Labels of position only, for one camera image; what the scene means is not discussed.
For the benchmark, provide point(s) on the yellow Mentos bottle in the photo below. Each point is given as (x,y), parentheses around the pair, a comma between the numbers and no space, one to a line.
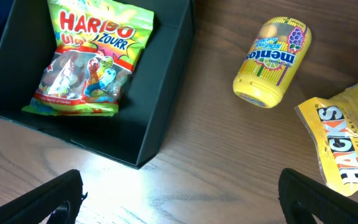
(272,61)

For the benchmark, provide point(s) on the yellow Hacks candy bag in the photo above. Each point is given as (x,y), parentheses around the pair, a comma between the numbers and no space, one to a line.
(333,125)

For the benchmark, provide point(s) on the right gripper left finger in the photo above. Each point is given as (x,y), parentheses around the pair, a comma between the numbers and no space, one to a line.
(58,200)

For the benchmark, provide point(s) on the green Haribo gummy bag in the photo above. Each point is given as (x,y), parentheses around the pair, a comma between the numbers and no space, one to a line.
(98,46)

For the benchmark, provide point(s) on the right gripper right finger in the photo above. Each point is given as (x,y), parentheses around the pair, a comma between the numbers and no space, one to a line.
(303,199)

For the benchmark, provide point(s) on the dark green open box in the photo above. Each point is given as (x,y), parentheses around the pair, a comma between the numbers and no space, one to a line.
(132,136)

